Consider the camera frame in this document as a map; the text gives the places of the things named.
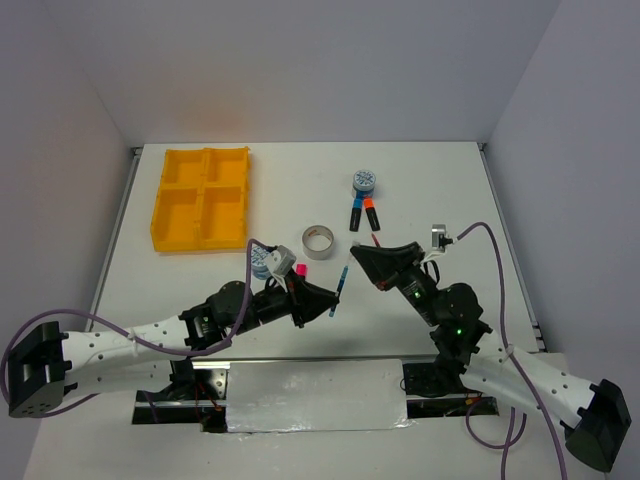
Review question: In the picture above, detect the blue pen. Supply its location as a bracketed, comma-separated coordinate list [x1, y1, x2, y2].
[329, 263, 349, 318]

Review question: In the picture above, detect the yellow four-compartment plastic bin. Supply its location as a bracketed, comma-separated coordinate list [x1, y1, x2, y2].
[150, 146, 251, 254]

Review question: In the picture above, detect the blue highlighter marker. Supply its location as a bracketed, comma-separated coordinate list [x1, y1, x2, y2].
[349, 198, 363, 232]

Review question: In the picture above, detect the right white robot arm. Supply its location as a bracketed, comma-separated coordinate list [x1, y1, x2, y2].
[350, 243, 632, 472]

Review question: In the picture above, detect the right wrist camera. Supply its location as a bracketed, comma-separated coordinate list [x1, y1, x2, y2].
[431, 224, 453, 252]

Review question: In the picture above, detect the orange highlighter marker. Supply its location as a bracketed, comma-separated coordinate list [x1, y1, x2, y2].
[363, 197, 381, 232]

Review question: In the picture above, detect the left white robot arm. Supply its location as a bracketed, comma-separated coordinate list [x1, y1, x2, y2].
[6, 274, 339, 418]

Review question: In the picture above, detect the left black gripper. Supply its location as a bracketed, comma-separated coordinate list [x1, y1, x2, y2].
[231, 267, 339, 335]

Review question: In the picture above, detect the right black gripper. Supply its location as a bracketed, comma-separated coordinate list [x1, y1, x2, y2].
[349, 241, 441, 325]

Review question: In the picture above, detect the metal base rail plate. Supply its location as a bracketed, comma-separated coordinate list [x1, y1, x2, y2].
[132, 359, 499, 434]

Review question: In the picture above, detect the blue-lidded round jar far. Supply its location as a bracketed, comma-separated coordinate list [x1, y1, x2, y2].
[352, 169, 377, 198]

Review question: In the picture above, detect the blue-lidded round jar near bin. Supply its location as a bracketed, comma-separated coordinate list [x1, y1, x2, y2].
[250, 245, 274, 281]

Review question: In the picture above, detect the clear tape roll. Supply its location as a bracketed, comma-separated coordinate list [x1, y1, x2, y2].
[301, 225, 335, 261]

